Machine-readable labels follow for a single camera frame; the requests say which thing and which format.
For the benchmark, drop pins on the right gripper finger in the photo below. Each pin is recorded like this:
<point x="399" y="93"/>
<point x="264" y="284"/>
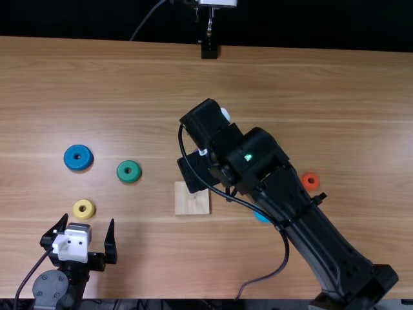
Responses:
<point x="193" y="171"/>

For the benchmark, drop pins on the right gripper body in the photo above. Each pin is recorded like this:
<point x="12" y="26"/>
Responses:
<point x="203" y="122"/>

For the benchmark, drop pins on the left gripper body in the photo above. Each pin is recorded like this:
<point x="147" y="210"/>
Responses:
<point x="96" y="261"/>

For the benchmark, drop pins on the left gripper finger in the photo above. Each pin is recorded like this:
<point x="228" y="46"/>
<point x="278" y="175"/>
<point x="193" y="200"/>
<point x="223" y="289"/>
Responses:
<point x="110" y="239"/>
<point x="61" y="226"/>

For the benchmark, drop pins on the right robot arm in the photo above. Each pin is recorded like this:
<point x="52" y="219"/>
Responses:
<point x="322" y="242"/>

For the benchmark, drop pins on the wooden peg base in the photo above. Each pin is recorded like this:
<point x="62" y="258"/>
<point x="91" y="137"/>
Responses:
<point x="193" y="205"/>

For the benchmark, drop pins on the black clamp stand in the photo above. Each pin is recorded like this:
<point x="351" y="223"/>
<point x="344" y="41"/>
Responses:
<point x="209" y="51"/>

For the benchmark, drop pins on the white box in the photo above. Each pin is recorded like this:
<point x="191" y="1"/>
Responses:
<point x="217" y="2"/>

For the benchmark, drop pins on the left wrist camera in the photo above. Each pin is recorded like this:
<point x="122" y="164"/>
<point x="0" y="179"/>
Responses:
<point x="74" y="242"/>

